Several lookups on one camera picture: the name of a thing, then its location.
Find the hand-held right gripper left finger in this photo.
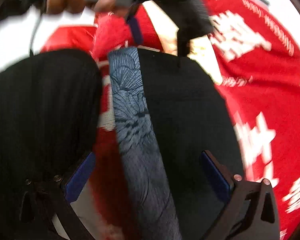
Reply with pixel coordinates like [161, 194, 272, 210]
[17, 151, 97, 240]

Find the red printed blanket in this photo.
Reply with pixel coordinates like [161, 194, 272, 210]
[40, 0, 300, 240]

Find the black pants grey patterned waistband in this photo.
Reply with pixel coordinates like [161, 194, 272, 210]
[107, 46, 245, 240]

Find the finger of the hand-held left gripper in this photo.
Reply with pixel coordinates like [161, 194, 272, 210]
[125, 1, 143, 46]
[177, 29, 191, 57]

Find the cream cloth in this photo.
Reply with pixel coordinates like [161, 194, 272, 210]
[142, 1, 223, 85]

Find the black ribbed cloth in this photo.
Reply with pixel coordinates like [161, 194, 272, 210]
[0, 49, 103, 240]

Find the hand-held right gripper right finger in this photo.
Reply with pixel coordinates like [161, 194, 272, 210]
[200, 150, 280, 240]

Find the white bed sheet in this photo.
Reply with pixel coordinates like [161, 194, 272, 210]
[0, 0, 300, 79]

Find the grey cable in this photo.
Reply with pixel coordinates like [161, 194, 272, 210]
[29, 0, 45, 56]

